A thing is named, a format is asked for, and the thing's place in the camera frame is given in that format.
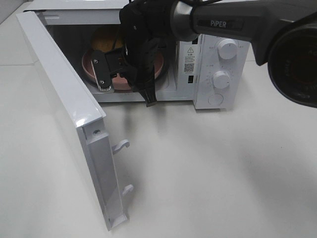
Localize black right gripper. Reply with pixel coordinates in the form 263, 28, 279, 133
119, 0, 177, 107

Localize pink round plate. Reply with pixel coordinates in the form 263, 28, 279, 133
81, 48, 165, 91

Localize burger with lettuce and cheese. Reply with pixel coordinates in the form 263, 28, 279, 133
91, 25, 123, 53

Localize white microwave door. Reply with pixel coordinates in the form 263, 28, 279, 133
17, 11, 133, 230

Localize round white door button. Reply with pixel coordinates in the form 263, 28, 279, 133
208, 94, 224, 106

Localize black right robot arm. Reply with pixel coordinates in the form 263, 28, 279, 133
119, 0, 317, 108

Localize white microwave oven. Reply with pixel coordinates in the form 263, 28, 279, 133
17, 0, 249, 110

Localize lower white microwave knob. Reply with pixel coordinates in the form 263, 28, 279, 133
212, 70, 231, 89

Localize white microwave knob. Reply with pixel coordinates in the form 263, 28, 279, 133
217, 39, 238, 60
212, 70, 231, 89

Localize upper white microwave knob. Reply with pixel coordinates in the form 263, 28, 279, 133
217, 39, 238, 60

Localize black thin cable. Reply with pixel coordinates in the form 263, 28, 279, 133
111, 23, 124, 54

